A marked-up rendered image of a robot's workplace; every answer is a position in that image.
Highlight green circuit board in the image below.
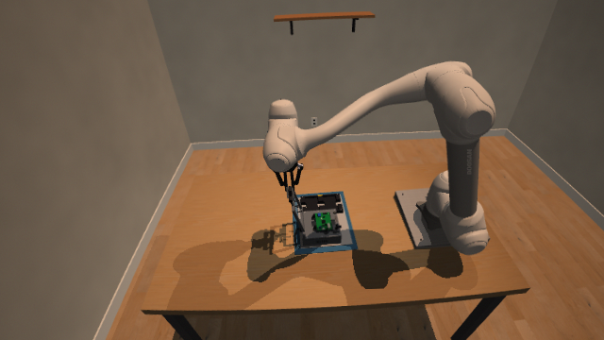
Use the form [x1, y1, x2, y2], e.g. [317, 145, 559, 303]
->
[315, 212, 332, 230]

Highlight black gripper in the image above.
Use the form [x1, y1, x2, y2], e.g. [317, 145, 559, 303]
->
[273, 162, 304, 198]

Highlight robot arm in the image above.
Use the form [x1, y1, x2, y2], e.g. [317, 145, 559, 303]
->
[263, 61, 495, 255]

